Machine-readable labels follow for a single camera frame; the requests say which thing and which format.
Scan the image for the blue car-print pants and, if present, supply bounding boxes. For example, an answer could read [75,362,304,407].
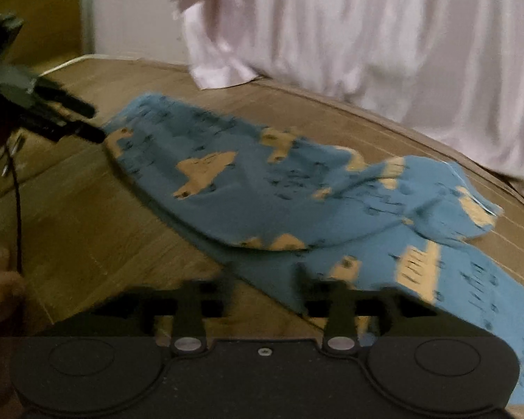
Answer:
[105,95,524,405]

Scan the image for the wooden headboard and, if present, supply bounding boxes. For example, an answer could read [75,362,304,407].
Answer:
[0,0,83,67]

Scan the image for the woven bamboo mat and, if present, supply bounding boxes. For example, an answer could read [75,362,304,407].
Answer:
[0,54,524,419]

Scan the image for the pink satin curtain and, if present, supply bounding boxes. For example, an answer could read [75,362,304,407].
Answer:
[176,0,524,194]

